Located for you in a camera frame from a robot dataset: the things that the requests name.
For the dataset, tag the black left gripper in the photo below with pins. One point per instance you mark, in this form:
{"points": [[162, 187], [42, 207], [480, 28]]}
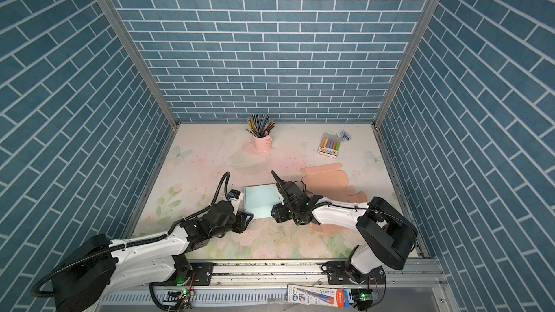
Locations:
{"points": [[242, 218]]}

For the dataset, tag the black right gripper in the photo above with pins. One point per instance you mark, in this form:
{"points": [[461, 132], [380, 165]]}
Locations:
{"points": [[277, 213]]}

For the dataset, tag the light blue paper box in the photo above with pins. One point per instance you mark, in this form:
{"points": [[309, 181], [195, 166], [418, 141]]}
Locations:
{"points": [[259, 200]]}

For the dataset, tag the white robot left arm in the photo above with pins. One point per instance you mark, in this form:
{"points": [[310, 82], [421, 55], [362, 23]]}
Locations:
{"points": [[101, 266]]}

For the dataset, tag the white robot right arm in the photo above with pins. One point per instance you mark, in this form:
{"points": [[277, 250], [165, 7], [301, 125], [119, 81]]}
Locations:
{"points": [[389, 237]]}

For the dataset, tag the pink flat paper box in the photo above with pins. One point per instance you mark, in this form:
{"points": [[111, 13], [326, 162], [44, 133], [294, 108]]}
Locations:
{"points": [[331, 182]]}

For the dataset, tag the white toothpaste style box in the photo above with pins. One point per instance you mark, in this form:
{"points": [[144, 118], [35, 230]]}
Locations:
{"points": [[318, 296]]}

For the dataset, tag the pink metal pencil bucket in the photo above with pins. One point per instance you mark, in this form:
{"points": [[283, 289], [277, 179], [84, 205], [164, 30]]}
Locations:
{"points": [[263, 144]]}

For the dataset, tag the pack of coloured markers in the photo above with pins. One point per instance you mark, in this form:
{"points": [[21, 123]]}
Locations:
{"points": [[329, 145]]}

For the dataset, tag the bundle of coloured pencils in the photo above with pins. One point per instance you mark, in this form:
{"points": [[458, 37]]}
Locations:
{"points": [[260, 125]]}

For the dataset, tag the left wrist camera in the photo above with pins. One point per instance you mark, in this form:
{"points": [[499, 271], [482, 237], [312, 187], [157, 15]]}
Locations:
{"points": [[236, 198]]}

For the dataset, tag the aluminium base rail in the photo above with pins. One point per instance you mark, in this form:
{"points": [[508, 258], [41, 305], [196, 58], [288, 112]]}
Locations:
{"points": [[268, 273]]}

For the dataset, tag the right aluminium corner post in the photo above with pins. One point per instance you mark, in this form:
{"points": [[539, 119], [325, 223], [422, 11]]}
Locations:
{"points": [[415, 39]]}

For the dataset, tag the aluminium corner post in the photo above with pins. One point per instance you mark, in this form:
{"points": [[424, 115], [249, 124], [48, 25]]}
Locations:
{"points": [[415, 39], [117, 24]]}

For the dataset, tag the left aluminium corner post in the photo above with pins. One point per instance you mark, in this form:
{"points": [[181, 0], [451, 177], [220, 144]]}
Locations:
{"points": [[117, 24]]}

